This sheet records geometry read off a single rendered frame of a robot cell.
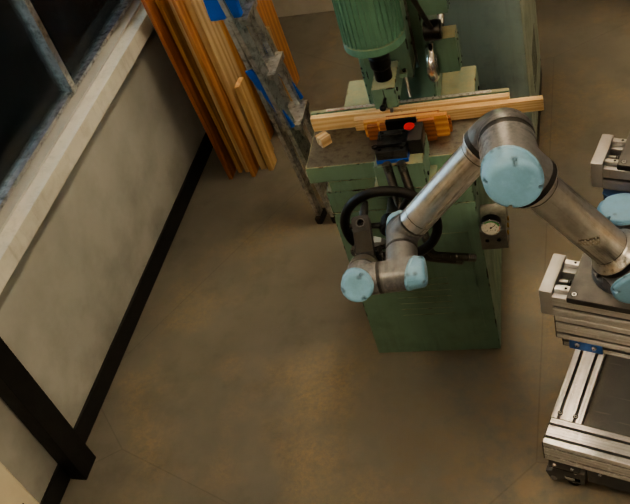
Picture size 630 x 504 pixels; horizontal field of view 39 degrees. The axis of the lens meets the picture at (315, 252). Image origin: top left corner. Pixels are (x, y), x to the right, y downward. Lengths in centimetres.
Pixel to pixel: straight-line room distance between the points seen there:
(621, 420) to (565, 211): 103
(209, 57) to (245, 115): 33
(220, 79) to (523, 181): 235
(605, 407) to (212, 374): 146
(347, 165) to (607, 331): 86
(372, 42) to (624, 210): 81
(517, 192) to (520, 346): 147
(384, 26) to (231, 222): 177
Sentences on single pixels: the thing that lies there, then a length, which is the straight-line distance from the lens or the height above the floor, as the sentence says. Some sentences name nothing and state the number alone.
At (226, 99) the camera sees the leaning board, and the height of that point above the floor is 42.
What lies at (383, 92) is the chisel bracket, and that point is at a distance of 256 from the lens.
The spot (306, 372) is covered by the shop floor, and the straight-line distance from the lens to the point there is 327.
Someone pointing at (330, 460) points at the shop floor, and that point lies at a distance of 303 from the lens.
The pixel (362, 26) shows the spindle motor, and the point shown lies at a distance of 240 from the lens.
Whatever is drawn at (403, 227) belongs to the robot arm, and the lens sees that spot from 204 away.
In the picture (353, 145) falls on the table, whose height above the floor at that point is 90.
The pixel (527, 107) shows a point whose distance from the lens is 262.
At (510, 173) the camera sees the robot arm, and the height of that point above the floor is 136.
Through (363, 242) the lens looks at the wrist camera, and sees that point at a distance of 215.
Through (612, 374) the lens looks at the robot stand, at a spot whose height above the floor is 21.
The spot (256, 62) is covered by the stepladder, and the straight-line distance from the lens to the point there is 333.
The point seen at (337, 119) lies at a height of 94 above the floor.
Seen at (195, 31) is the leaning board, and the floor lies 77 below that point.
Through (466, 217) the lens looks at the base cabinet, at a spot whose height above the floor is 65.
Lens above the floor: 250
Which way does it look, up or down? 43 degrees down
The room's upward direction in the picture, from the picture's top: 20 degrees counter-clockwise
